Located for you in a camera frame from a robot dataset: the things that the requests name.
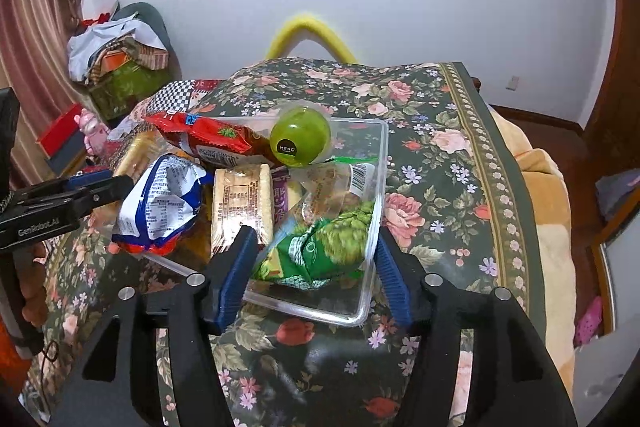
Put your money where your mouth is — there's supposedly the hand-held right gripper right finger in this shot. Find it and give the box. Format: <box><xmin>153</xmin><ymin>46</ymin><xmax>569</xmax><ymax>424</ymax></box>
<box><xmin>375</xmin><ymin>231</ymin><xmax>578</xmax><ymax>427</ymax></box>

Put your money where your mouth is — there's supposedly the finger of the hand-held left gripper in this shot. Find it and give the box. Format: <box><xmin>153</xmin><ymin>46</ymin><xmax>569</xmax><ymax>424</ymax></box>
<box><xmin>75</xmin><ymin>174</ymin><xmax>135</xmax><ymax>221</ymax></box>
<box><xmin>15</xmin><ymin>168</ymin><xmax>116</xmax><ymax>208</ymax></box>

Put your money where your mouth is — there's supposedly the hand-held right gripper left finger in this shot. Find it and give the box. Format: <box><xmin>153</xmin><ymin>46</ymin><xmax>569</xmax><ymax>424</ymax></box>
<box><xmin>50</xmin><ymin>223</ymin><xmax>260</xmax><ymax>427</ymax></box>

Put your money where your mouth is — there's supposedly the blue white snack packet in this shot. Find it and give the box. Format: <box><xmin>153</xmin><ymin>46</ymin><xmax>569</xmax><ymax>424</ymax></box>
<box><xmin>111</xmin><ymin>153</ymin><xmax>216</xmax><ymax>257</ymax></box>

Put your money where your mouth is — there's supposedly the clear plastic box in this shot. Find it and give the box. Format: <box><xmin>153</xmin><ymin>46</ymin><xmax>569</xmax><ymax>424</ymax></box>
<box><xmin>145</xmin><ymin>114</ymin><xmax>391</xmax><ymax>327</ymax></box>

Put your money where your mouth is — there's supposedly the cream printed biscuit packet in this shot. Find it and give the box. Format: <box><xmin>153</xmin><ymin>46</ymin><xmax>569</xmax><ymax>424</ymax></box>
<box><xmin>210</xmin><ymin>163</ymin><xmax>277</xmax><ymax>258</ymax></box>

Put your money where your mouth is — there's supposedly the green snack packet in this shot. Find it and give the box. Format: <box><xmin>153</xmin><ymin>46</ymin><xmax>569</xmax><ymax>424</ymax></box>
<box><xmin>250</xmin><ymin>202</ymin><xmax>376</xmax><ymax>290</ymax></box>

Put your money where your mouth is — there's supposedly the clear pastry bag green tie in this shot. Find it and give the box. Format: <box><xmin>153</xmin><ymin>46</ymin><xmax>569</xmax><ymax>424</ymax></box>
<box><xmin>295</xmin><ymin>156</ymin><xmax>383</xmax><ymax>228</ymax></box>

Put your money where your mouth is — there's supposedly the red snack packet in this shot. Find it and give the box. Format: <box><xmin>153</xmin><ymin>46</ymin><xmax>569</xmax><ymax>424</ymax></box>
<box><xmin>145</xmin><ymin>111</ymin><xmax>273</xmax><ymax>168</ymax></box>

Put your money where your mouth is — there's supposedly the green ball jelly cup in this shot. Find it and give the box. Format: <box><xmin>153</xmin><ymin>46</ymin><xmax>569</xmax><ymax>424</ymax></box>
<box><xmin>270</xmin><ymin>105</ymin><xmax>332</xmax><ymax>168</ymax></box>

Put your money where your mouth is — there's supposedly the clear cracker packet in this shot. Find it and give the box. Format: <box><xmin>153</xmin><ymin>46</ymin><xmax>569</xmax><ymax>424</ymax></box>
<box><xmin>112</xmin><ymin>132</ymin><xmax>166</xmax><ymax>178</ymax></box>

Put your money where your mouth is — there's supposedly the pink plush toy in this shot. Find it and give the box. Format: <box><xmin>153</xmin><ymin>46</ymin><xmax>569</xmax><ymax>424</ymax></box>
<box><xmin>75</xmin><ymin>109</ymin><xmax>111</xmax><ymax>154</ymax></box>

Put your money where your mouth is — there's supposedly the red box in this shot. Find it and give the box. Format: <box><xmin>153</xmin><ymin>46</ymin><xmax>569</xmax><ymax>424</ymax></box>
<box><xmin>39</xmin><ymin>103</ymin><xmax>88</xmax><ymax>172</ymax></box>

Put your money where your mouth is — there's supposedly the purple wrapped biscuit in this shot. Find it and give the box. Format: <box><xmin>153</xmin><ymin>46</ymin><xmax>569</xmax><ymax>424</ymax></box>
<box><xmin>272</xmin><ymin>169</ymin><xmax>306</xmax><ymax>238</ymax></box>

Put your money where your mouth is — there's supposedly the green gift box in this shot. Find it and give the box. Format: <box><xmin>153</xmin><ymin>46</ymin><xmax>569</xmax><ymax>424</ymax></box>
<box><xmin>90</xmin><ymin>64</ymin><xmax>173</xmax><ymax>120</ymax></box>

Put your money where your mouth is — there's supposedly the patchwork quilt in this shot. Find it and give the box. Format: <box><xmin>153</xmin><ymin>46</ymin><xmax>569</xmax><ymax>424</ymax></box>
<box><xmin>107</xmin><ymin>78</ymin><xmax>226</xmax><ymax>142</ymax></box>

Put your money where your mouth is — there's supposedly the pile of clothes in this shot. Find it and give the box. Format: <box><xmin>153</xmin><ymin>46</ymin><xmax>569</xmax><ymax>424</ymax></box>
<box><xmin>67</xmin><ymin>0</ymin><xmax>171</xmax><ymax>82</ymax></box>

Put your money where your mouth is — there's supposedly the striped pink curtain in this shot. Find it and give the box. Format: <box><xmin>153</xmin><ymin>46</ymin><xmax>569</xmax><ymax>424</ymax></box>
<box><xmin>0</xmin><ymin>0</ymin><xmax>98</xmax><ymax>188</ymax></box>

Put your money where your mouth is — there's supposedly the grey chair back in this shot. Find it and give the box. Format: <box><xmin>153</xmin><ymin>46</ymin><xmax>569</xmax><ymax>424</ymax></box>
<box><xmin>115</xmin><ymin>2</ymin><xmax>170</xmax><ymax>52</ymax></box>

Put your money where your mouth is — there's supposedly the beige blanket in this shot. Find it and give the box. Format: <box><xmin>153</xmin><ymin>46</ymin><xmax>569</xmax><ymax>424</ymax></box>
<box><xmin>492</xmin><ymin>104</ymin><xmax>576</xmax><ymax>398</ymax></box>

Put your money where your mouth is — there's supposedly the pink slipper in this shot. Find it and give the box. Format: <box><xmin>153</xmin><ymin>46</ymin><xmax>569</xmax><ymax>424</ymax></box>
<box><xmin>574</xmin><ymin>297</ymin><xmax>605</xmax><ymax>348</ymax></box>

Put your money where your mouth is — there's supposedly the white plastic container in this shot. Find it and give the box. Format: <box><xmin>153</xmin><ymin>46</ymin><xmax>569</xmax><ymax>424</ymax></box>
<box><xmin>572</xmin><ymin>322</ymin><xmax>640</xmax><ymax>427</ymax></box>

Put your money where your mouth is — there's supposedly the grey blue cloth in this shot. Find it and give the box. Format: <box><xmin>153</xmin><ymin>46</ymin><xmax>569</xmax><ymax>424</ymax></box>
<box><xmin>597</xmin><ymin>172</ymin><xmax>640</xmax><ymax>219</ymax></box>

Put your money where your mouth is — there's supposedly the yellow foam tube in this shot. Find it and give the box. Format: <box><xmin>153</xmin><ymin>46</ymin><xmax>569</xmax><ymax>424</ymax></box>
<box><xmin>265</xmin><ymin>13</ymin><xmax>358</xmax><ymax>64</ymax></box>

